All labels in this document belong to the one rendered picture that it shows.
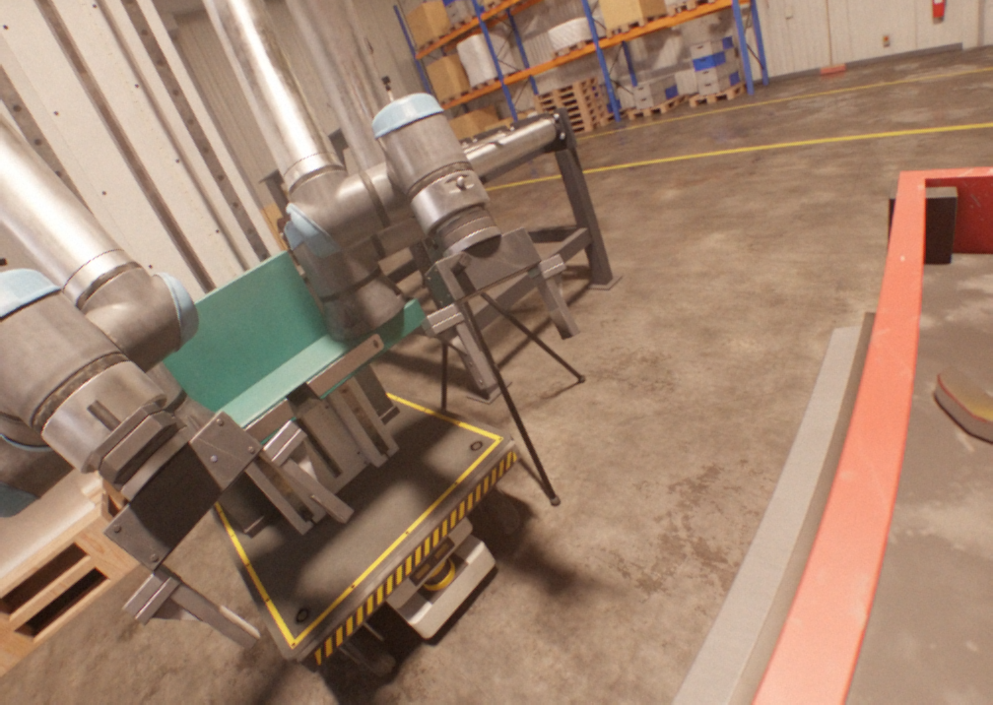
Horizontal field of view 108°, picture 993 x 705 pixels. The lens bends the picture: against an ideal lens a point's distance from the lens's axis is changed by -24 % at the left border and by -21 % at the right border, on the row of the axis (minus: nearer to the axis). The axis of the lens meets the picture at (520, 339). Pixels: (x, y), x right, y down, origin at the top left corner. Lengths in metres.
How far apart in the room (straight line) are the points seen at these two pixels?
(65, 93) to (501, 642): 1.47
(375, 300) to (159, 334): 0.49
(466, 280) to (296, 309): 0.62
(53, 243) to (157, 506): 0.34
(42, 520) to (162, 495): 2.23
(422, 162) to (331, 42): 0.43
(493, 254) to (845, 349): 0.39
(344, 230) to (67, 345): 0.37
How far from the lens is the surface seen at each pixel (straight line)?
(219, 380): 1.06
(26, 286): 0.48
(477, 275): 0.53
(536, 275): 0.59
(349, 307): 0.97
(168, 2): 12.87
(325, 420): 1.24
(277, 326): 1.07
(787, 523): 0.20
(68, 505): 2.63
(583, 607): 1.19
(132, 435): 0.38
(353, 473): 1.32
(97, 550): 2.53
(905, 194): 0.26
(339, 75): 0.93
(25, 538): 2.70
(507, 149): 1.97
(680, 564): 1.20
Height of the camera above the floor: 1.03
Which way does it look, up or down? 27 degrees down
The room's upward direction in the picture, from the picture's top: 22 degrees counter-clockwise
